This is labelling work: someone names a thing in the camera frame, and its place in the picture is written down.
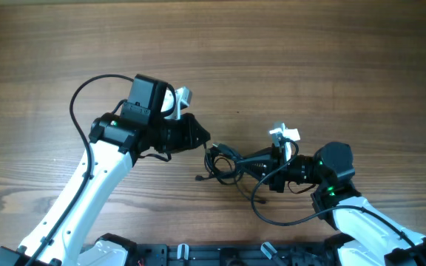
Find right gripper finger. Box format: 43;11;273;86
236;147;273;165
240;163;271;181

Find black thick usb cable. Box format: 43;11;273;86
202;142;247;185

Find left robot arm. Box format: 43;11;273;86
0;75;210;265

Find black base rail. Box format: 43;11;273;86
127;242;336;266

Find left camera cable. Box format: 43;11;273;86
24;74;135;266

